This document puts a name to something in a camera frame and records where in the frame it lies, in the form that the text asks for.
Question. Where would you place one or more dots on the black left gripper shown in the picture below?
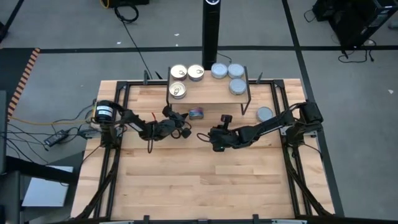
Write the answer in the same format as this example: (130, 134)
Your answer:
(169, 126)

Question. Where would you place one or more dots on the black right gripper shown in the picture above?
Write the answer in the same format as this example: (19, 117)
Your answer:
(222, 137)

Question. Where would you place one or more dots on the blue red label can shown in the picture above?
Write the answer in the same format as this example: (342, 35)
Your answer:
(177, 90)
(196, 114)
(178, 72)
(196, 72)

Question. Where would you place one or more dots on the green label tuna can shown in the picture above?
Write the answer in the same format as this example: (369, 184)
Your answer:
(236, 71)
(264, 114)
(237, 86)
(219, 70)

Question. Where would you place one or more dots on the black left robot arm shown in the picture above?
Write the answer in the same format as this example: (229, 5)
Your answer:
(133, 121)

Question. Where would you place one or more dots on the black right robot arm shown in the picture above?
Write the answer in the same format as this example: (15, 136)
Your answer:
(273, 124)

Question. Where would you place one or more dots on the black tower fan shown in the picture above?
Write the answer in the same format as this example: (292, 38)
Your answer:
(211, 34)

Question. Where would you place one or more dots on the black power adapter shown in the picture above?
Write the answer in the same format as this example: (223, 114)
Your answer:
(57, 137)

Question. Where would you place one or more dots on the white board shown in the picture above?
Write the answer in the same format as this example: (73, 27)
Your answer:
(46, 186)

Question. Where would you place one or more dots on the orange black hazard tape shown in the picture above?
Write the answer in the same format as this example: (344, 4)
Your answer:
(23, 81)

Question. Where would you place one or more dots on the black equipment cart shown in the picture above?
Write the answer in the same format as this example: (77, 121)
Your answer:
(354, 18)

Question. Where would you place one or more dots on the dark side table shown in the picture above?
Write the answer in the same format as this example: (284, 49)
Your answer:
(12, 193)

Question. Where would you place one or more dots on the wooden shelf black frame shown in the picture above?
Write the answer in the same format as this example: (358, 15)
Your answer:
(208, 95)

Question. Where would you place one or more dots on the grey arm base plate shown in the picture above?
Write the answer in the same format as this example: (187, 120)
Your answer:
(283, 130)

